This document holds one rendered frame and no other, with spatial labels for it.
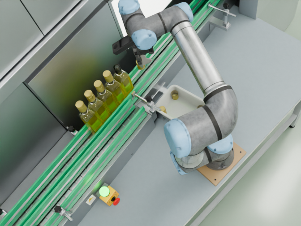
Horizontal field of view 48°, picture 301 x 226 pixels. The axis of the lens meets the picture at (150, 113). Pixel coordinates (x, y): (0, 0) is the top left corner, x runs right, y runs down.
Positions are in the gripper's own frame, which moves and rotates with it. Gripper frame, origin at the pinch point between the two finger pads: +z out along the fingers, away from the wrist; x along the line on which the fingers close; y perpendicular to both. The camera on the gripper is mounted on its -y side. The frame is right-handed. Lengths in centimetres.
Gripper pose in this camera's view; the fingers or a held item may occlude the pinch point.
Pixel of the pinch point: (139, 62)
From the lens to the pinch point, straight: 149.3
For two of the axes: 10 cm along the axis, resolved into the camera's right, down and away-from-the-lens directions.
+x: -1.2, -8.8, 4.6
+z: 1.5, 4.4, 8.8
